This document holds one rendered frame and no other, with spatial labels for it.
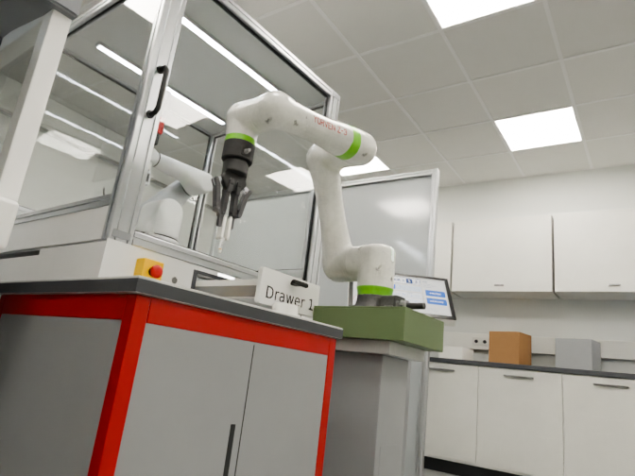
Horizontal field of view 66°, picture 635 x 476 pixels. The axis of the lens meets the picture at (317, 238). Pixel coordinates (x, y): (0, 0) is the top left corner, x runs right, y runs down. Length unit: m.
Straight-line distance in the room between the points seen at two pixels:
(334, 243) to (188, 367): 0.97
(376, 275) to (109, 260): 0.85
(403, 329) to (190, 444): 0.75
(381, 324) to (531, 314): 3.58
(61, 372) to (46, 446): 0.13
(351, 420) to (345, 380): 0.12
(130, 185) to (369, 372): 0.94
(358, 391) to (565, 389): 2.75
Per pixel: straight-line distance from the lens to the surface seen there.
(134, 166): 1.63
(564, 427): 4.21
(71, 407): 1.00
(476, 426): 4.35
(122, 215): 1.58
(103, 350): 0.94
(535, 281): 4.70
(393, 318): 1.52
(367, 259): 1.72
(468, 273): 4.86
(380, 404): 1.60
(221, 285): 1.62
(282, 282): 1.54
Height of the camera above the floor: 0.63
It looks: 16 degrees up
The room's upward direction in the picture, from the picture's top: 7 degrees clockwise
